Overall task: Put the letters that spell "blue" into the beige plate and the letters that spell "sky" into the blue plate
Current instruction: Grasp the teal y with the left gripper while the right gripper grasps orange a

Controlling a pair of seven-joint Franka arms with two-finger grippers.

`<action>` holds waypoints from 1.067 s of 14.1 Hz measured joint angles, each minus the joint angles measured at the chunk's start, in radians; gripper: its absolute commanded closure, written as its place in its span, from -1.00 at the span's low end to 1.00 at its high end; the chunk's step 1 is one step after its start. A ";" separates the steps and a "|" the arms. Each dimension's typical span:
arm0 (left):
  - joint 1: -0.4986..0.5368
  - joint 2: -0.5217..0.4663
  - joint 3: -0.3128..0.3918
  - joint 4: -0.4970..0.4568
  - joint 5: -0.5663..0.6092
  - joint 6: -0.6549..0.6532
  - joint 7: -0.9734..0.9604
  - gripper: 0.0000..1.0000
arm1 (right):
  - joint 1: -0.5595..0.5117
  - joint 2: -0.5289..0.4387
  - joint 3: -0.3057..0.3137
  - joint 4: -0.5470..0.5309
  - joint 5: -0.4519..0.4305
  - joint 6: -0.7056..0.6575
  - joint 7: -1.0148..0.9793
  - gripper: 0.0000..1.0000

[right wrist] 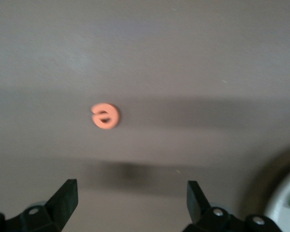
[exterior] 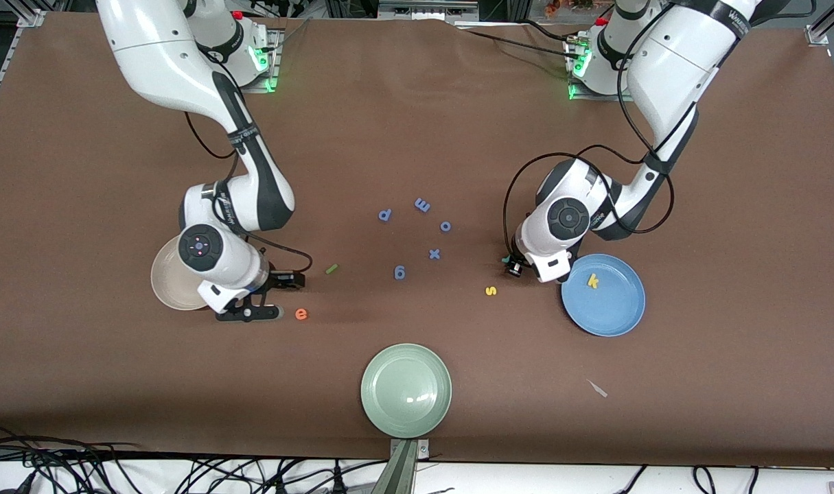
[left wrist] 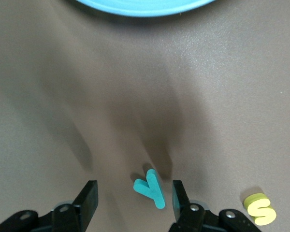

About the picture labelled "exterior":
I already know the blue round plate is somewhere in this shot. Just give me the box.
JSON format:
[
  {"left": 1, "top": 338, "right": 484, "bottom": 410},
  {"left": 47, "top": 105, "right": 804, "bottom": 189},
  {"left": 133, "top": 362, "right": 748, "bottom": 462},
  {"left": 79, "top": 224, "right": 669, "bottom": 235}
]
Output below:
[{"left": 561, "top": 253, "right": 646, "bottom": 338}]

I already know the beige round plate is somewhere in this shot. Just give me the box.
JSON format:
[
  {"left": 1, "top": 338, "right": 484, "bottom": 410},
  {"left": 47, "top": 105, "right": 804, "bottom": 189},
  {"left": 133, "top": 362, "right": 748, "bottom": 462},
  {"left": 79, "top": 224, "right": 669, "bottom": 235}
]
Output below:
[{"left": 150, "top": 237, "right": 215, "bottom": 311}]

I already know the green round plate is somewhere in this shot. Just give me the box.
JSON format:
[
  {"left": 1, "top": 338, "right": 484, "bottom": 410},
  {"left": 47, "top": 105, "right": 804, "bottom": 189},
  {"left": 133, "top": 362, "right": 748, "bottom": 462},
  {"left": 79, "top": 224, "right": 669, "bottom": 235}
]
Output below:
[{"left": 360, "top": 343, "right": 453, "bottom": 439}]

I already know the brown table cover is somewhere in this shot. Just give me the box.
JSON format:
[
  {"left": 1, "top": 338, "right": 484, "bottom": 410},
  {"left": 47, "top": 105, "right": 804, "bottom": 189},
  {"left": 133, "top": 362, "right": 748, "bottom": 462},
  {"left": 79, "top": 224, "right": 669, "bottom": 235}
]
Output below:
[{"left": 0, "top": 10, "right": 834, "bottom": 469}]

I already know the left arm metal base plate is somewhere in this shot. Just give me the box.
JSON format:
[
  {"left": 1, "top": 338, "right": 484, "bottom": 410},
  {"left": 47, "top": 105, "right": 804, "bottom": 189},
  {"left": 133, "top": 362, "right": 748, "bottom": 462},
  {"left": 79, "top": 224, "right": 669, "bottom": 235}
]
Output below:
[{"left": 569, "top": 34, "right": 634, "bottom": 102}]

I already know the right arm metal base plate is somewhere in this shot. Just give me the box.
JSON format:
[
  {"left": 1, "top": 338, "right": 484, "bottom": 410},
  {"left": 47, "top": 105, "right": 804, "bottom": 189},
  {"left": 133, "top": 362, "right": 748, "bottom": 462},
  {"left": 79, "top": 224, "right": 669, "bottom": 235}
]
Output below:
[{"left": 242, "top": 29, "right": 283, "bottom": 94}]

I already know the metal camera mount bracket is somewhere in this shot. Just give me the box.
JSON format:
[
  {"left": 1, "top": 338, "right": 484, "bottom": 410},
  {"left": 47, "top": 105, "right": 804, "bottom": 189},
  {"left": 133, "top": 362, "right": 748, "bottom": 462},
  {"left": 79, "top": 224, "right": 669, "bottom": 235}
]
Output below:
[{"left": 371, "top": 438, "right": 431, "bottom": 494}]

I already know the black base power cable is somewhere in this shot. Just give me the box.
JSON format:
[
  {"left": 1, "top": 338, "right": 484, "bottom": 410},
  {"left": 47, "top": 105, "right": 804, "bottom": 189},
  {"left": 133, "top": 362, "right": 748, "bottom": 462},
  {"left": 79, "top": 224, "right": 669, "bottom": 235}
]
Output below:
[
  {"left": 458, "top": 26, "right": 575, "bottom": 60},
  {"left": 520, "top": 19, "right": 577, "bottom": 43}
]

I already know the tangled black cable bundle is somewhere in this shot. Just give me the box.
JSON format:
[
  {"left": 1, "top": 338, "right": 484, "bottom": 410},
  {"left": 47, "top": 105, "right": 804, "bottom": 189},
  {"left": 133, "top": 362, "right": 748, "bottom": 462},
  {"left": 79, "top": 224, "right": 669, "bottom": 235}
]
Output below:
[{"left": 0, "top": 424, "right": 390, "bottom": 494}]

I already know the aluminium profile frame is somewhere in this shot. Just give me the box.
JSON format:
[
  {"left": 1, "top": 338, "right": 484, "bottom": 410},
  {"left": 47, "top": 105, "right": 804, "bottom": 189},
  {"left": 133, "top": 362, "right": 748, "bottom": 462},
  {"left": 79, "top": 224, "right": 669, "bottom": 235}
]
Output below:
[{"left": 378, "top": 0, "right": 480, "bottom": 21}]

